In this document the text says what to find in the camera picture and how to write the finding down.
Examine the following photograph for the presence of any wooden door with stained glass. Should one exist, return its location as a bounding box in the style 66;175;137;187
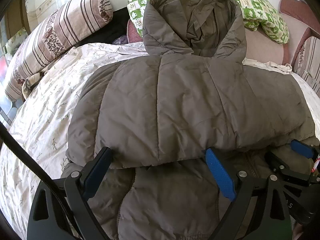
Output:
1;0;30;127

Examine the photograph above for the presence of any pink red sofa bed frame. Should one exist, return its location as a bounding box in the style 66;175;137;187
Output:
126;0;320;67

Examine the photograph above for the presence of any striped floral pillow left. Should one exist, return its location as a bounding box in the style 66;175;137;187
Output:
3;0;113;102

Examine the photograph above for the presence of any striped floral cushion right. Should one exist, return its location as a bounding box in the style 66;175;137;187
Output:
294;36;320;96

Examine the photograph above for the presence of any white floral bed sheet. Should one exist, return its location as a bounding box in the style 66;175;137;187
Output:
0;42;320;240

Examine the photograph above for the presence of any grey-brown hooded puffer jacket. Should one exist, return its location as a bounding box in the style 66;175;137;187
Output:
63;0;318;239

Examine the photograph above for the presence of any green white patterned blanket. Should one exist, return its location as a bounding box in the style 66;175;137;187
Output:
127;0;290;44

